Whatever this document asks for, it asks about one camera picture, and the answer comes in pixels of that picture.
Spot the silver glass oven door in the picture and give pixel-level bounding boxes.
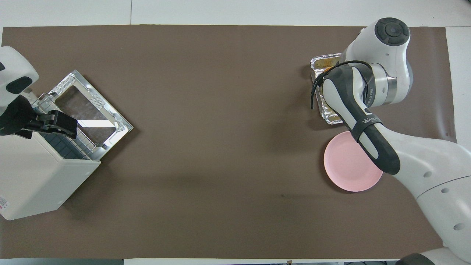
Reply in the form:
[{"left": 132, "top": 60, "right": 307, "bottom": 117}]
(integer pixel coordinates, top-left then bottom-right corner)
[{"left": 37, "top": 70, "right": 134, "bottom": 161}]

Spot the cream toaster oven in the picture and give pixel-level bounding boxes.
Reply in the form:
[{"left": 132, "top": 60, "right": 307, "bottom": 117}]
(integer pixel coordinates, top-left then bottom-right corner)
[{"left": 0, "top": 92, "right": 102, "bottom": 221}]

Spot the aluminium foil tray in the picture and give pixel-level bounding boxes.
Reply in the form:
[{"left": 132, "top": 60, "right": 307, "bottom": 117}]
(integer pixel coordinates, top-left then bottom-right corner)
[{"left": 310, "top": 53, "right": 344, "bottom": 126}]

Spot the pink round plate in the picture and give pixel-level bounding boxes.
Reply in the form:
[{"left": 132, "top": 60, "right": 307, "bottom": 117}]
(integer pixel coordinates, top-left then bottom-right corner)
[{"left": 324, "top": 131, "right": 383, "bottom": 192}]

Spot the yellow sliced bread loaf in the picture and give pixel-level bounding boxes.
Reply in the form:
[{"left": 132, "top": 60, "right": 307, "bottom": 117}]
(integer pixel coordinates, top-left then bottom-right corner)
[{"left": 317, "top": 58, "right": 341, "bottom": 70}]

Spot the wire oven rack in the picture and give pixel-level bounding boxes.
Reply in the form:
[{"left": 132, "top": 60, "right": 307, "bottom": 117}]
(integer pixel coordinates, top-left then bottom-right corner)
[{"left": 35, "top": 94, "right": 103, "bottom": 161}]

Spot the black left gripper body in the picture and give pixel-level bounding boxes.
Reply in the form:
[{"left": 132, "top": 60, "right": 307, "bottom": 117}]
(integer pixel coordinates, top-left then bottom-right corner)
[{"left": 0, "top": 94, "right": 38, "bottom": 137}]

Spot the brown table mat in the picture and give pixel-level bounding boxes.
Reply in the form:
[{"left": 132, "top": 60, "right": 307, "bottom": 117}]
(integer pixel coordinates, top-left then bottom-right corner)
[{"left": 0, "top": 25, "right": 458, "bottom": 259}]

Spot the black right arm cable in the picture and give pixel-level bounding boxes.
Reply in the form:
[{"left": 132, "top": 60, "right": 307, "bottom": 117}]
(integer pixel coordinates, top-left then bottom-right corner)
[{"left": 310, "top": 60, "right": 372, "bottom": 110}]

